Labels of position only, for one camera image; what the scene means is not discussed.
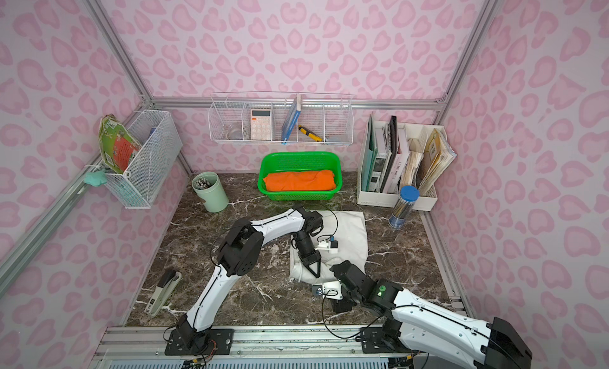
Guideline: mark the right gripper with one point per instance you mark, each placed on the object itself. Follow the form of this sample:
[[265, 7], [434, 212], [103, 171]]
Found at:
[[343, 271]]

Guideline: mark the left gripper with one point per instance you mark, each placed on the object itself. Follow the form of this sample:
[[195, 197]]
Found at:
[[308, 253]]

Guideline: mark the white shorts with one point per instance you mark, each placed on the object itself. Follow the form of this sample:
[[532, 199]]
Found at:
[[350, 231]]

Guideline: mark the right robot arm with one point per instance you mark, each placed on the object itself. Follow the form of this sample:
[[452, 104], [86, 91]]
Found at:
[[416, 324]]

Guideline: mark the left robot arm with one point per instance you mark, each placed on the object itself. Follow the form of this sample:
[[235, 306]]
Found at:
[[239, 253]]

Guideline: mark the orange folded cloth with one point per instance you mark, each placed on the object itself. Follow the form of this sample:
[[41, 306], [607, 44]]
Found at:
[[300, 181]]

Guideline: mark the green plastic basket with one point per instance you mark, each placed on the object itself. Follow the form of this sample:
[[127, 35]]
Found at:
[[300, 162]]

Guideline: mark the clear tube with blue cap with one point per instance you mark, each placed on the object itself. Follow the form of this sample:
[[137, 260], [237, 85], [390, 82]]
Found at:
[[404, 206]]

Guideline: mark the teal folder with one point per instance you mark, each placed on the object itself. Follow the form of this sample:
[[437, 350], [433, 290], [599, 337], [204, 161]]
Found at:
[[369, 156]]

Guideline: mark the white desktop file organizer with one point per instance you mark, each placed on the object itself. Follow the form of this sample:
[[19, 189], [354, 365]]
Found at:
[[400, 162]]

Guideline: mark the yellow utility knife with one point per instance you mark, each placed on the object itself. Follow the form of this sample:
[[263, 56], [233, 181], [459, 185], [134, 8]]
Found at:
[[307, 132]]

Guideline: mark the green pen cup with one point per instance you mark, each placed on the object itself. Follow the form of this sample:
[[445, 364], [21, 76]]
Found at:
[[209, 189]]

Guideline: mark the blue book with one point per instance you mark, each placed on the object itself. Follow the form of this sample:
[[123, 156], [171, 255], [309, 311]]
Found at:
[[291, 119]]

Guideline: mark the grey stapler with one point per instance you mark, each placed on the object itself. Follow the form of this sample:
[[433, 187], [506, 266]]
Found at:
[[163, 290]]

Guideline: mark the black binder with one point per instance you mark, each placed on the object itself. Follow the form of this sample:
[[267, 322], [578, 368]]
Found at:
[[392, 151]]

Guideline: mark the brown paper envelopes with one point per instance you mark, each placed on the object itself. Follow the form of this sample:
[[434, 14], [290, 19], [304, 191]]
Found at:
[[437, 157]]

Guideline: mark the white pink calculator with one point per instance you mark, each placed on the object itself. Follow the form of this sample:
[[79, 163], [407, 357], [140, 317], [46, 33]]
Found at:
[[261, 125]]

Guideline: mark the green red snack bag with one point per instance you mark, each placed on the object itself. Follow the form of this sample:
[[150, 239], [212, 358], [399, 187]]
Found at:
[[118, 147]]

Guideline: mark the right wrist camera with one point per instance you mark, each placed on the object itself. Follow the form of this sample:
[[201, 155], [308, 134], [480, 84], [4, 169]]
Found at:
[[329, 290]]

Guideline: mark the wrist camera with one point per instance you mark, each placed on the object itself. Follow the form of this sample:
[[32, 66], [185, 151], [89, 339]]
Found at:
[[331, 246], [329, 290]]

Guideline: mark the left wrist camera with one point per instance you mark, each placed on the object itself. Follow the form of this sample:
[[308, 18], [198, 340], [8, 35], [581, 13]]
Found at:
[[331, 246]]

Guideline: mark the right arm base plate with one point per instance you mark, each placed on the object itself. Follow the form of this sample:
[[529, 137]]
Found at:
[[375, 340]]

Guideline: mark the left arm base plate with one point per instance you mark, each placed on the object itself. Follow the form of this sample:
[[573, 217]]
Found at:
[[212, 342]]

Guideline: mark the white mesh wall basket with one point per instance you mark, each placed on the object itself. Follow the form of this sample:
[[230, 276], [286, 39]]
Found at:
[[139, 185]]

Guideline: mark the mint green wall hook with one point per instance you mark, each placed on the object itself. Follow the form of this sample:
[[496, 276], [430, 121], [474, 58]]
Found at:
[[95, 179]]

